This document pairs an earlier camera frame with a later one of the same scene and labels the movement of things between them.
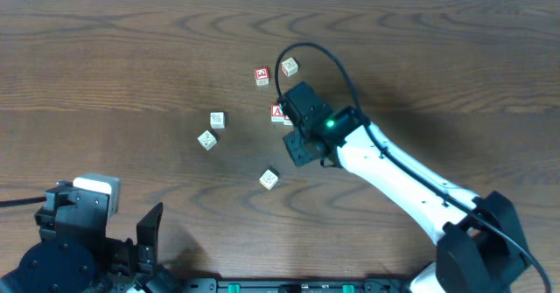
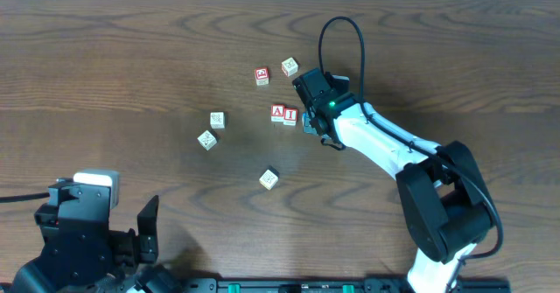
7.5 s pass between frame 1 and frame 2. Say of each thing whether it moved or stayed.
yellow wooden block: stayed
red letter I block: stayed
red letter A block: stayed
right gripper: moved
